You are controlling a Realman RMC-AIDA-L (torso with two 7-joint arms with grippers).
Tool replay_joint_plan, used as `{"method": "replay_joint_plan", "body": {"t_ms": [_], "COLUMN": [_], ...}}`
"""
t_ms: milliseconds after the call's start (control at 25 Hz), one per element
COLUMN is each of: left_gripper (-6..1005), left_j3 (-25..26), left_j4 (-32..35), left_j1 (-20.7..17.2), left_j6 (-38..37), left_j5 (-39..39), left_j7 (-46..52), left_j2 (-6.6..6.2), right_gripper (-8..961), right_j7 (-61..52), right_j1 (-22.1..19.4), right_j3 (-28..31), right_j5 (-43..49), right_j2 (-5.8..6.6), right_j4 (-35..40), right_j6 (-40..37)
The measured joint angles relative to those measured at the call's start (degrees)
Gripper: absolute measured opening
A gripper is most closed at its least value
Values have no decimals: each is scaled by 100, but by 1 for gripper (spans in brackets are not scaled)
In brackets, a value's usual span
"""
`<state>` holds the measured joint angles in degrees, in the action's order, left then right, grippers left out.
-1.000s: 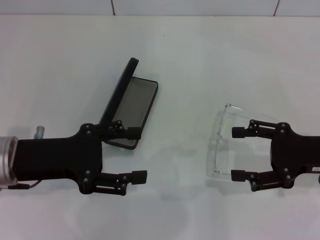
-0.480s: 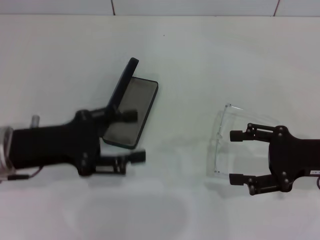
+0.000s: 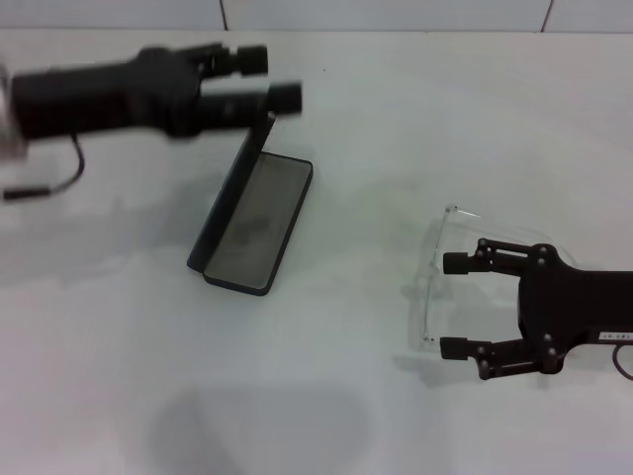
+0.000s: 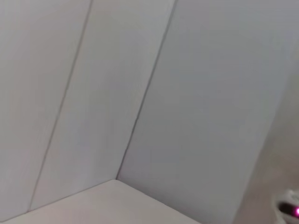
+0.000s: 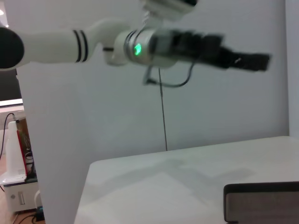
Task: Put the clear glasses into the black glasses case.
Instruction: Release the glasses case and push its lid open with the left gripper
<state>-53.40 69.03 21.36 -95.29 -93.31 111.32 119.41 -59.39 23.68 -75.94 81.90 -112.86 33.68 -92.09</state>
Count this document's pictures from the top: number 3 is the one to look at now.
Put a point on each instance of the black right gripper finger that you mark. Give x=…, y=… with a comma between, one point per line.
x=455, y=348
x=460, y=262

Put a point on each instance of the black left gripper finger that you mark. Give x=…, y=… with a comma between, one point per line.
x=237, y=59
x=237, y=106

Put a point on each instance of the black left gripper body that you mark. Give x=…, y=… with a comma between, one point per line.
x=99, y=99

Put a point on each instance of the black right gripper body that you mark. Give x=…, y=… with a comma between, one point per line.
x=569, y=312

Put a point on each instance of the clear white glasses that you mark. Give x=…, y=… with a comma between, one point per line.
x=420, y=316

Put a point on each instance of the black glasses case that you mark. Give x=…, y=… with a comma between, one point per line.
x=252, y=222

